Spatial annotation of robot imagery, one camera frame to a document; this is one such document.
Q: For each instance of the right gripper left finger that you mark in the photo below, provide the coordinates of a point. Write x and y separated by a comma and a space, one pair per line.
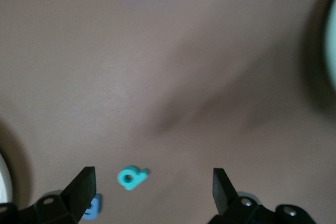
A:
81, 192

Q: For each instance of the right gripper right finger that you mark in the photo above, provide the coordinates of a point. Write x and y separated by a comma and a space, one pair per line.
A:
223, 190

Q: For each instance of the teal letter p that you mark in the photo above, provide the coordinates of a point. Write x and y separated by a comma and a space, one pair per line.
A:
139, 175

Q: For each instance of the blue number 6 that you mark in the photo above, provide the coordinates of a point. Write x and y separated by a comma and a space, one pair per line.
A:
92, 208

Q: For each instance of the beige plate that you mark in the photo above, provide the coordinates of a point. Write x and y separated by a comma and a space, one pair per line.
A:
4, 182

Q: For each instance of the brown table mat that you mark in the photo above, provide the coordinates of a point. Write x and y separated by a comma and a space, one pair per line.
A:
157, 51

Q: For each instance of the pale green plate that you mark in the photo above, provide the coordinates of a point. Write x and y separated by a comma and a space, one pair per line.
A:
332, 45

